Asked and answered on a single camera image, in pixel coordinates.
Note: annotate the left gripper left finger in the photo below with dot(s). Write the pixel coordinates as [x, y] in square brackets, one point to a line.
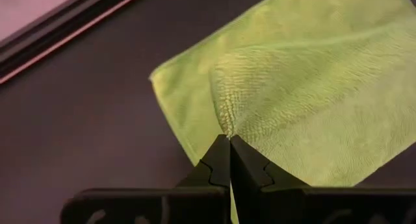
[214, 172]

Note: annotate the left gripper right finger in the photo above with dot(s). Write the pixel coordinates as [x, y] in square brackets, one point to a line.
[250, 175]

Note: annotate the green microfiber towel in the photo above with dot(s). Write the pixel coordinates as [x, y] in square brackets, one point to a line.
[308, 87]

